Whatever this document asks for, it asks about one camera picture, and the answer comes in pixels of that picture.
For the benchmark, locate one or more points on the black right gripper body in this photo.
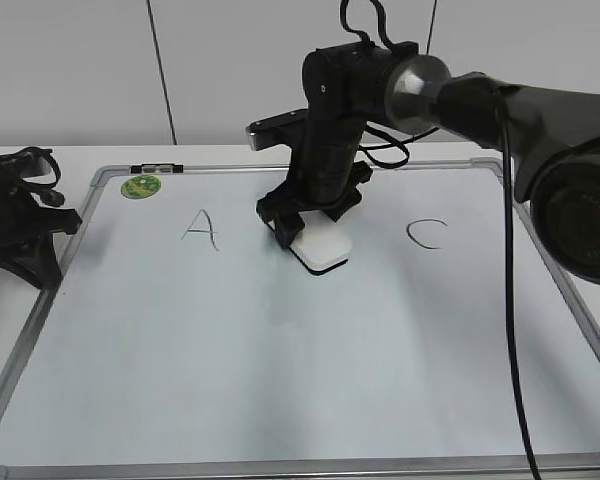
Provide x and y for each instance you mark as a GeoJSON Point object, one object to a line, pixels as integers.
{"type": "Point", "coordinates": [344, 86]}

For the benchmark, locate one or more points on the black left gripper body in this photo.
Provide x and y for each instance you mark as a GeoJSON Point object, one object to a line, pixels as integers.
{"type": "Point", "coordinates": [16, 201]}

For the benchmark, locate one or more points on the white board eraser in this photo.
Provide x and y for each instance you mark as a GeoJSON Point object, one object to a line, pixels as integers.
{"type": "Point", "coordinates": [321, 246]}

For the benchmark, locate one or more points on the green round magnet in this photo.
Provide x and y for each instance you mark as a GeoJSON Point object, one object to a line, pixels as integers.
{"type": "Point", "coordinates": [141, 187]}

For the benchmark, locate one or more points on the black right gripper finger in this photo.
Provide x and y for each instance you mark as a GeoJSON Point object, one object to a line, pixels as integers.
{"type": "Point", "coordinates": [286, 228]}
{"type": "Point", "coordinates": [352, 199]}

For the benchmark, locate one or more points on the white board with grey frame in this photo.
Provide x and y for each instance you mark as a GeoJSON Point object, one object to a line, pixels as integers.
{"type": "Point", "coordinates": [181, 344]}

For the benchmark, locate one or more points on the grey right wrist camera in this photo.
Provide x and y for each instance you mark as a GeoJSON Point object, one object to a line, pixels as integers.
{"type": "Point", "coordinates": [283, 129]}

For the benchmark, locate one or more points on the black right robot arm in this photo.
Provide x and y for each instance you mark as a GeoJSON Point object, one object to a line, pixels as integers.
{"type": "Point", "coordinates": [551, 136]}

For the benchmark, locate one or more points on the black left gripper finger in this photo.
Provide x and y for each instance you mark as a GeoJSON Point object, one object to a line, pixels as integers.
{"type": "Point", "coordinates": [34, 261]}
{"type": "Point", "coordinates": [52, 220]}

